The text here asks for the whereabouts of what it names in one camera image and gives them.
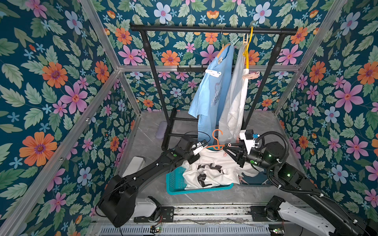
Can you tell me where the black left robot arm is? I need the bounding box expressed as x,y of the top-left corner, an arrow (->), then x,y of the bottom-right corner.
97,135 -> 205,228

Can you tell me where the black clothes rack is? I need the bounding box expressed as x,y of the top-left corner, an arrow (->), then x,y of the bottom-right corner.
131,25 -> 297,150

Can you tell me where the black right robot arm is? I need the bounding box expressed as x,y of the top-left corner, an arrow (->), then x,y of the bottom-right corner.
223,130 -> 378,236

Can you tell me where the light blue garment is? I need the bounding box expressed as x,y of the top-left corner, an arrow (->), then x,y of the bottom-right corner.
188,45 -> 234,145

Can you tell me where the beige wooden clothespin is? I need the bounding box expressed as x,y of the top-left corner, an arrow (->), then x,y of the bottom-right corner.
243,34 -> 249,44

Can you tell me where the tan orange plastic hanger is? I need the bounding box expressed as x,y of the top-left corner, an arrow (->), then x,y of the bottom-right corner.
216,27 -> 230,58

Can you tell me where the yellow plastic hanger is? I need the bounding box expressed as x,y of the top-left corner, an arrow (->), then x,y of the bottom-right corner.
243,27 -> 254,69

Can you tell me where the black wall hook rail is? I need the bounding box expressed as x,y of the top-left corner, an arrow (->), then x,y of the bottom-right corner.
176,65 -> 207,73

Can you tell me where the dark teal clothespin tray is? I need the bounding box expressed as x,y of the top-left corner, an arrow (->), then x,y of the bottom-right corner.
240,173 -> 272,187

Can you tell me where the white t-shirt black print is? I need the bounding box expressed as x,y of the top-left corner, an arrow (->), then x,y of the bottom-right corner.
218,43 -> 249,144

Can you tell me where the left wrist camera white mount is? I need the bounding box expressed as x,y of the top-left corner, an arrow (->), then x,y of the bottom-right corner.
192,140 -> 208,155

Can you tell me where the teal laundry basket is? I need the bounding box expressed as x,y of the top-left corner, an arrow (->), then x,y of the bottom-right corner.
166,167 -> 233,195

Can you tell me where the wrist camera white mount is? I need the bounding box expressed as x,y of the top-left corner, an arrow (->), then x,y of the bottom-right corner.
239,129 -> 260,154
192,140 -> 208,155

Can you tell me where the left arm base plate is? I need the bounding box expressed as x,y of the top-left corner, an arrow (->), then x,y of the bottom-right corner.
133,206 -> 175,223

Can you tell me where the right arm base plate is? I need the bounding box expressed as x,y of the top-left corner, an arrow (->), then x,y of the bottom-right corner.
248,206 -> 282,222

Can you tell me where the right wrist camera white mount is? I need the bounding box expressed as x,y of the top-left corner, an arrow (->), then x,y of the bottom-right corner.
239,129 -> 260,154

